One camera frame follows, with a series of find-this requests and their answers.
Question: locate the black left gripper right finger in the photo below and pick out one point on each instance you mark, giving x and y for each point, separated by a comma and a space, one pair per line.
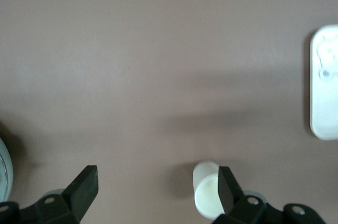
227, 192

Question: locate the white plastic cup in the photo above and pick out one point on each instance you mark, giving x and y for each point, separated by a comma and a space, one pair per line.
207, 195

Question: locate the grey-green cooking pot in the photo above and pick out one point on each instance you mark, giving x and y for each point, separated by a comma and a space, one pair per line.
5, 171

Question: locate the white tray with bear print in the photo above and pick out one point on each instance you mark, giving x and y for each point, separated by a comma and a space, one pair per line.
324, 102

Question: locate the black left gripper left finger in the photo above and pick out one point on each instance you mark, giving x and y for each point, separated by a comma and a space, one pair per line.
84, 192

